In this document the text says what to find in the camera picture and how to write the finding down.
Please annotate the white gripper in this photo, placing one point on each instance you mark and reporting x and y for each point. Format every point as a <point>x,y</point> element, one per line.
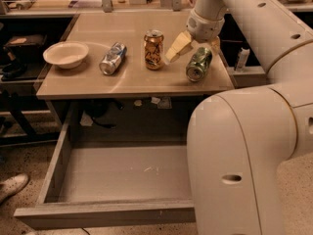
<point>204,29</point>

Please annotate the green soda can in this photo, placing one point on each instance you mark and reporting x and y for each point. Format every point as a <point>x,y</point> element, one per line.
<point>198,66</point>

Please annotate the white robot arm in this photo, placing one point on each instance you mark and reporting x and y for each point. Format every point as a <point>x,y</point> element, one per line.
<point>237,139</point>

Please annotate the orange soda can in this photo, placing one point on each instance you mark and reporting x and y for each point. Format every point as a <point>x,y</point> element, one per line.
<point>153,46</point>

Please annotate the silver blue soda can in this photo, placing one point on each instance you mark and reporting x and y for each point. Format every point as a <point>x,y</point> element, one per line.
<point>113,59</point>

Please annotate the open grey drawer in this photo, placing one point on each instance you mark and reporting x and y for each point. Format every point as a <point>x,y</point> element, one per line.
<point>133,173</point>

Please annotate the white spray bottle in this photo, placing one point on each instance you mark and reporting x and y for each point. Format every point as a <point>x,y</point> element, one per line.
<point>241,59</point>

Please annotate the grey cabinet table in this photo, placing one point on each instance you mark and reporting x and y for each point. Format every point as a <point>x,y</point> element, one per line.
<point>132,80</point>

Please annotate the white bowl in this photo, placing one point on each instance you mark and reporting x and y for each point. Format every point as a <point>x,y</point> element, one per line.
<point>66,55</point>

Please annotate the white shoe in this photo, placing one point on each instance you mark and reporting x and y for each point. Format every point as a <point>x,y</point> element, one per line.
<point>12,186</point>

